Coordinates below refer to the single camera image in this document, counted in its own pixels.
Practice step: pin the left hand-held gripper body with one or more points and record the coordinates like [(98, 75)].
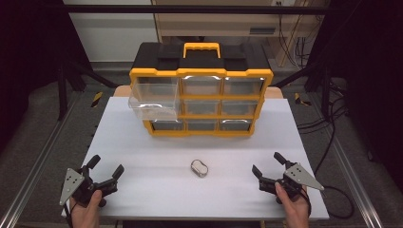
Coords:
[(73, 185)]

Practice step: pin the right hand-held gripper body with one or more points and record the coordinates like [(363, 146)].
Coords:
[(301, 177)]

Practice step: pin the pulled-out clear plastic drawer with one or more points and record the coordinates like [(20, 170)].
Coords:
[(153, 98)]

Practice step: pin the yellow and black drawer organizer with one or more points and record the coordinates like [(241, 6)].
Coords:
[(202, 60)]

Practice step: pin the person's left hand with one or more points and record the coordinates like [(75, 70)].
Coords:
[(85, 217)]

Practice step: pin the person's right hand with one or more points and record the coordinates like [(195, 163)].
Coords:
[(296, 212)]

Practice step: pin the white table sheet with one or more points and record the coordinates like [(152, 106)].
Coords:
[(158, 190)]

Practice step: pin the yellow black hazard tape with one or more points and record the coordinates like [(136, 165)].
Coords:
[(97, 99), (299, 98)]

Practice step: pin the black metal stand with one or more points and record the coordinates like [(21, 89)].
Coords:
[(62, 91), (325, 88)]

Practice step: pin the set of closed clear drawers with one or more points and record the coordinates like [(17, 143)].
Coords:
[(201, 86)]

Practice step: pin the black curtain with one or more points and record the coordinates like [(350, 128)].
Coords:
[(374, 63), (28, 47)]

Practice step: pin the wooden cabinet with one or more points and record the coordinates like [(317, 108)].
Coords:
[(221, 22)]

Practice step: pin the aluminium floor rail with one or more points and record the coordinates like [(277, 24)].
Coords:
[(34, 177), (355, 177)]

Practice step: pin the black horizontal frame bar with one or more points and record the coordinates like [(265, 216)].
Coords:
[(158, 9)]

